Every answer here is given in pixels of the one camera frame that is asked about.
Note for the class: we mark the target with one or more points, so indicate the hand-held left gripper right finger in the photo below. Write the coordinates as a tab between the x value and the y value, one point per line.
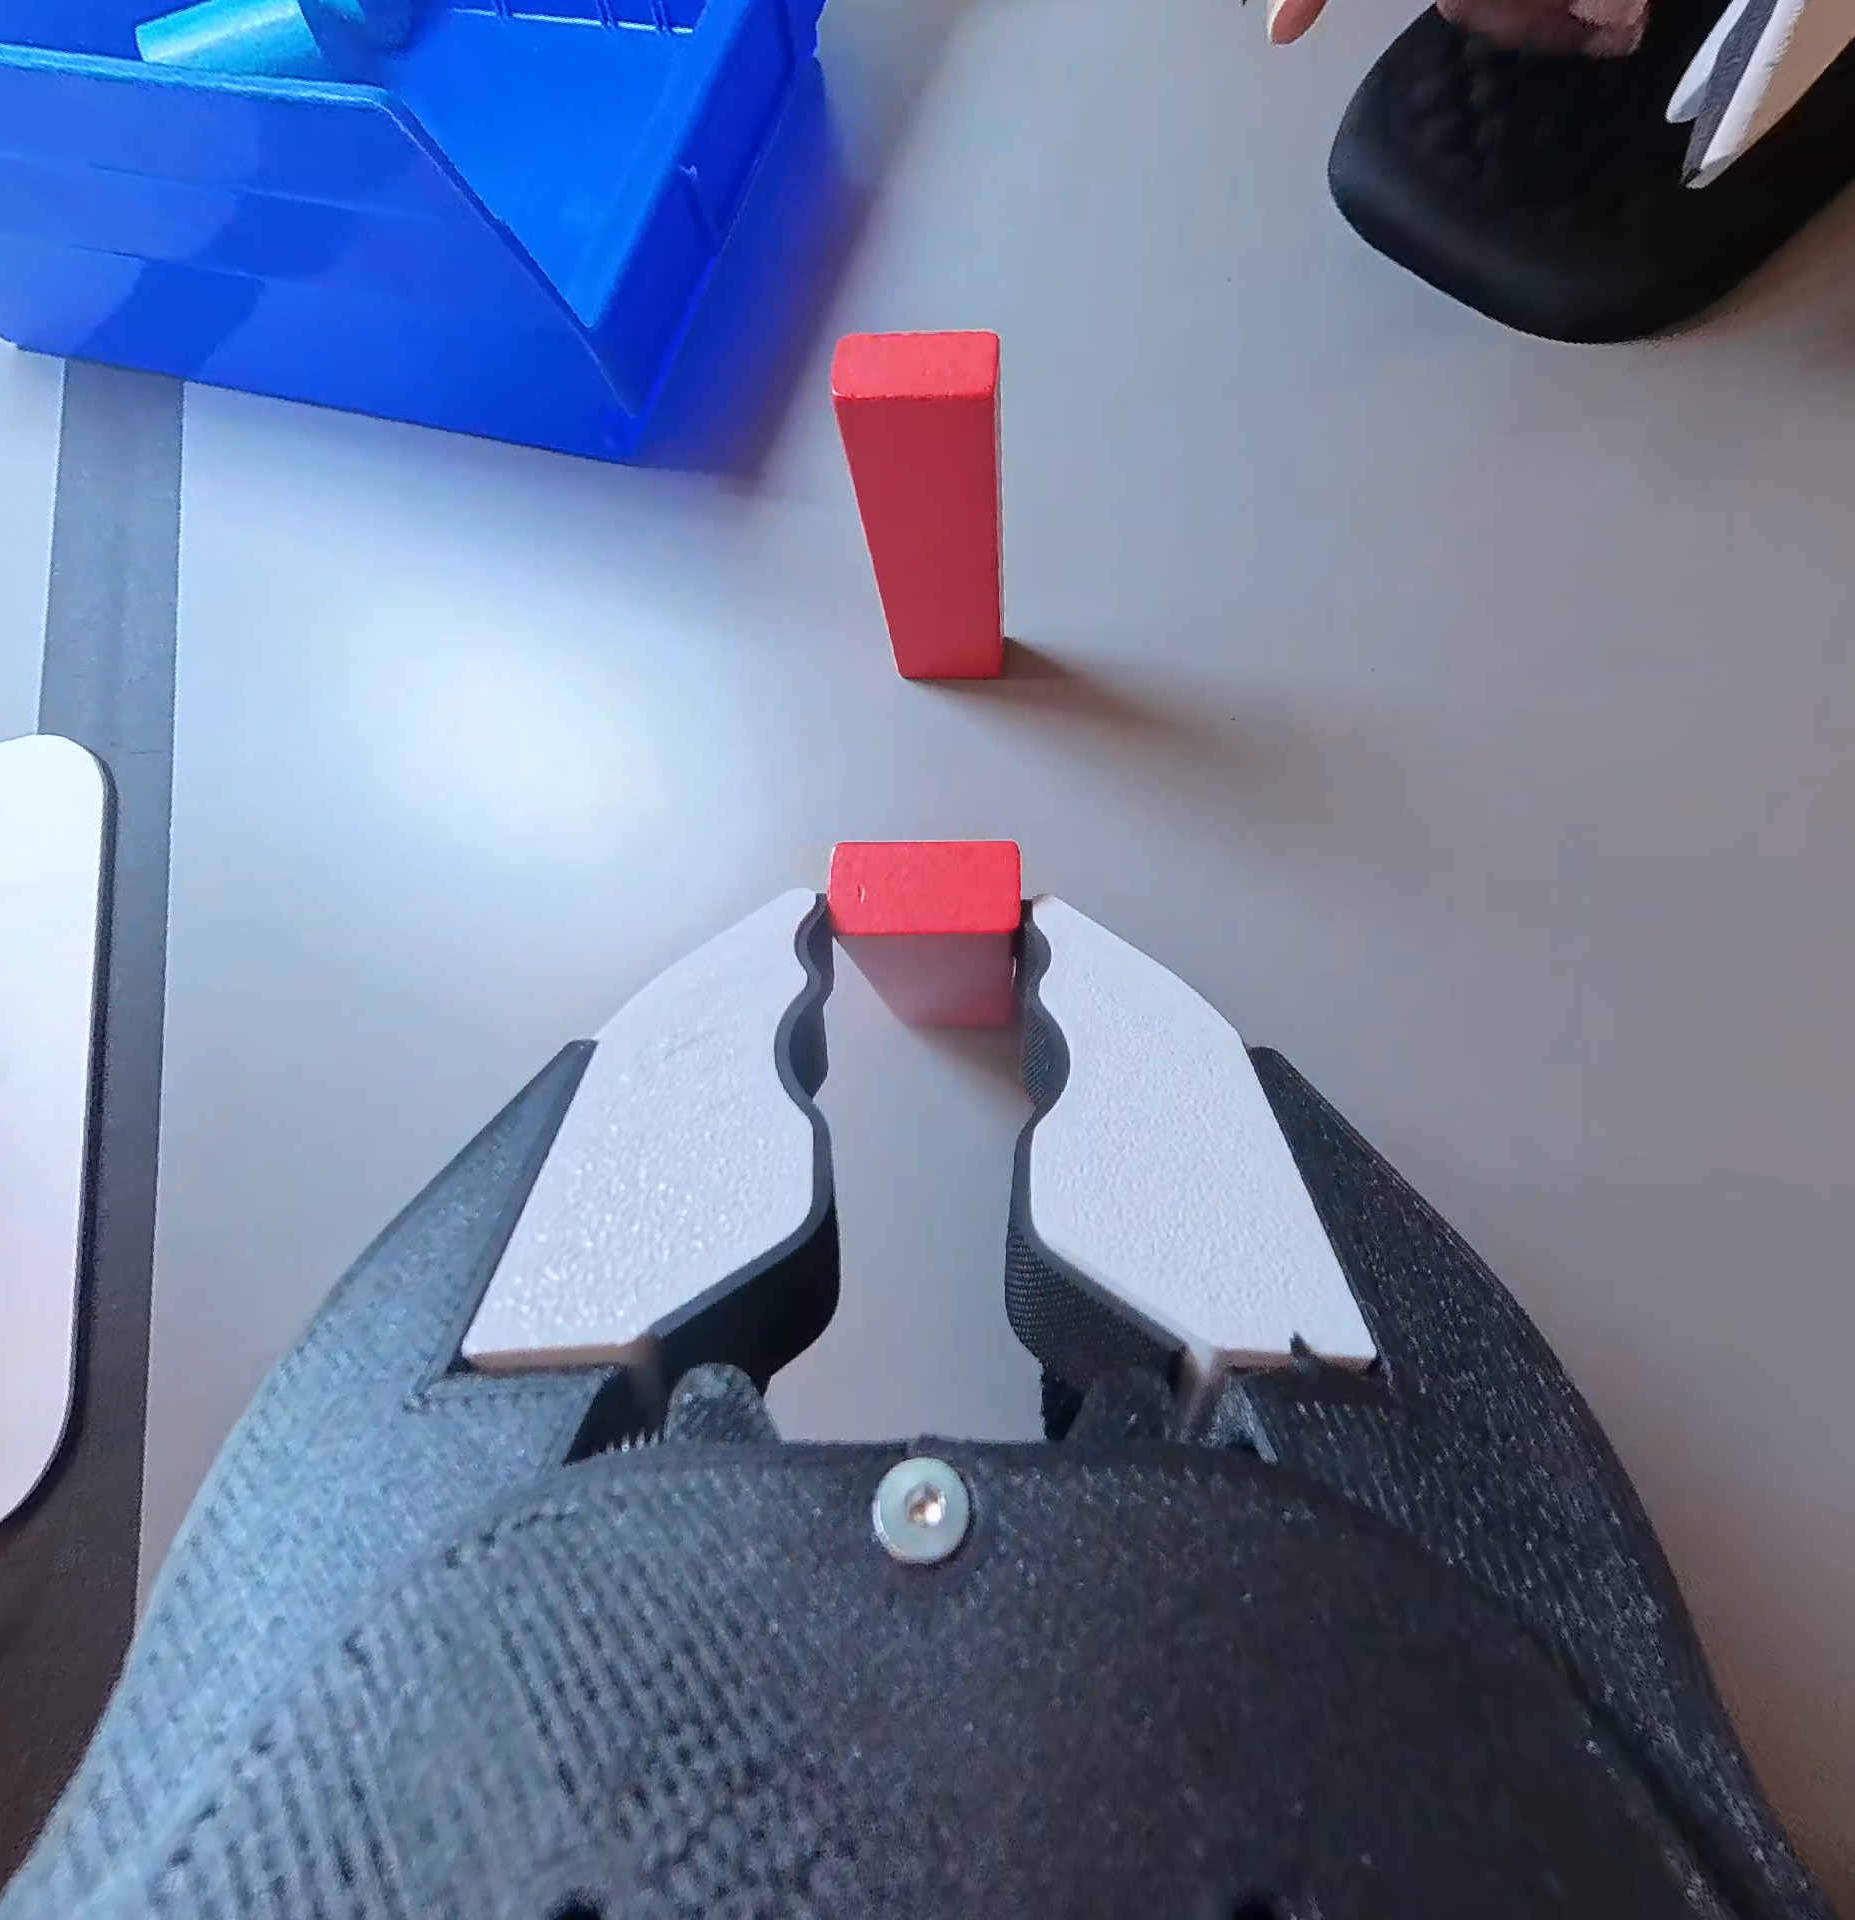
1181	1169

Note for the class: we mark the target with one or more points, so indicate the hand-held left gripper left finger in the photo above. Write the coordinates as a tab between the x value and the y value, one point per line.
655	1169

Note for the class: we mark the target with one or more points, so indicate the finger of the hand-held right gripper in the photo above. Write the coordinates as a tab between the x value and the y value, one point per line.
1773	91
1729	54

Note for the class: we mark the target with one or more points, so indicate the red wooden plank block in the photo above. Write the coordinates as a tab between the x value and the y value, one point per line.
927	899
934	524

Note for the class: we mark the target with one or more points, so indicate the blue plastic bin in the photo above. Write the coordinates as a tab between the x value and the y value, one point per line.
267	271

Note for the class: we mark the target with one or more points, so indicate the black mesh wrist rest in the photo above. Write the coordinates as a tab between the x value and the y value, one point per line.
1526	196

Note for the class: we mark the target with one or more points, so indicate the white document stand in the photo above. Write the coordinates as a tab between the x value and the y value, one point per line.
26	1125

